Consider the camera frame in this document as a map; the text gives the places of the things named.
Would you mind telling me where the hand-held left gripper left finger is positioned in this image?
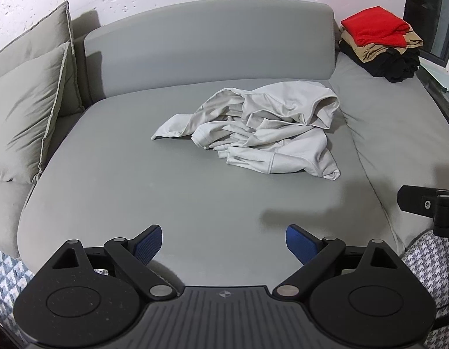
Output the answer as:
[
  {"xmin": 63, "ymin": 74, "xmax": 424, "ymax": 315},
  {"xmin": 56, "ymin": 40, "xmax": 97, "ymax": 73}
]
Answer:
[{"xmin": 50, "ymin": 224, "xmax": 178, "ymax": 302}]

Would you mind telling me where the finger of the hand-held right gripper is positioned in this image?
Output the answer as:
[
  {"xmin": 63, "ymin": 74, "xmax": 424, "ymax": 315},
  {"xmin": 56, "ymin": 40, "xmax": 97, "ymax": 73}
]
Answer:
[{"xmin": 397, "ymin": 184, "xmax": 449, "ymax": 238}]

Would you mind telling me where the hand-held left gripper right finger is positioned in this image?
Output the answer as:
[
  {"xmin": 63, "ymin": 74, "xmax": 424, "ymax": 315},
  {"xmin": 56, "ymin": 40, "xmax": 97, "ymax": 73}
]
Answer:
[{"xmin": 271, "ymin": 224, "xmax": 403, "ymax": 302}]

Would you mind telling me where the white hooded garment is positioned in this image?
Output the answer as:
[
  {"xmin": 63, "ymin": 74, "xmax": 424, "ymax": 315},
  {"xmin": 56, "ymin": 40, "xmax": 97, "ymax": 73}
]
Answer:
[{"xmin": 151, "ymin": 80, "xmax": 342, "ymax": 181}]

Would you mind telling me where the grey sofa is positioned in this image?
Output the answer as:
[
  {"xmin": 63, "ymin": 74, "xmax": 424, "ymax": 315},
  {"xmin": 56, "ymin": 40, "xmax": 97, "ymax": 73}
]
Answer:
[{"xmin": 0, "ymin": 0, "xmax": 449, "ymax": 299}]

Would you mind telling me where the houndstooth patterned rug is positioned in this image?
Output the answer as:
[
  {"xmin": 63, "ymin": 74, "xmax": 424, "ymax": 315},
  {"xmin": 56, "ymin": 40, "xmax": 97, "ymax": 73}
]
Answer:
[{"xmin": 0, "ymin": 229, "xmax": 449, "ymax": 349}]

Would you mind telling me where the pale green sheet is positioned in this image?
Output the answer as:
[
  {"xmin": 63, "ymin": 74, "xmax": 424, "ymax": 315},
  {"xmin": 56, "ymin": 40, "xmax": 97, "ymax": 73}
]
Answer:
[{"xmin": 421, "ymin": 62, "xmax": 449, "ymax": 93}]

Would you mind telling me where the black folded garment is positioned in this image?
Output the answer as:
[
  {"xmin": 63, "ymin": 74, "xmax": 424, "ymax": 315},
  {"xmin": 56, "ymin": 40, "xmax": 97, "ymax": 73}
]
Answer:
[{"xmin": 339, "ymin": 40, "xmax": 422, "ymax": 83}]

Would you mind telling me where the tan folded garment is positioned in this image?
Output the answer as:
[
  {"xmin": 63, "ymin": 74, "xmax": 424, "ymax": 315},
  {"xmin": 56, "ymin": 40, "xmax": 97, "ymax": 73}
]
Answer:
[{"xmin": 339, "ymin": 25, "xmax": 425, "ymax": 63}]

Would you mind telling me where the large grey cushion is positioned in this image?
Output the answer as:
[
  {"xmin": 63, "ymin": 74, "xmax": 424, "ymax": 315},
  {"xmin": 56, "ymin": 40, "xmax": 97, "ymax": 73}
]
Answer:
[{"xmin": 0, "ymin": 42, "xmax": 85, "ymax": 184}]

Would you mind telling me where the red folded garment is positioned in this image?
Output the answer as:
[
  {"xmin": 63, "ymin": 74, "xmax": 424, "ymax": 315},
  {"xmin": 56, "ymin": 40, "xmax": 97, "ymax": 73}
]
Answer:
[{"xmin": 341, "ymin": 6, "xmax": 410, "ymax": 48}]

